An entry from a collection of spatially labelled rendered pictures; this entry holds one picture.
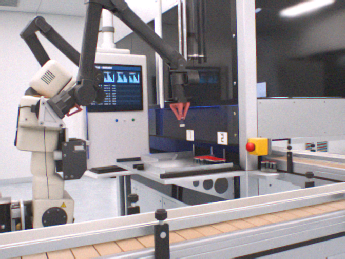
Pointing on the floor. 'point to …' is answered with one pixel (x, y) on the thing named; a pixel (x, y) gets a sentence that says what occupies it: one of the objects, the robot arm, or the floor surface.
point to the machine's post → (247, 93)
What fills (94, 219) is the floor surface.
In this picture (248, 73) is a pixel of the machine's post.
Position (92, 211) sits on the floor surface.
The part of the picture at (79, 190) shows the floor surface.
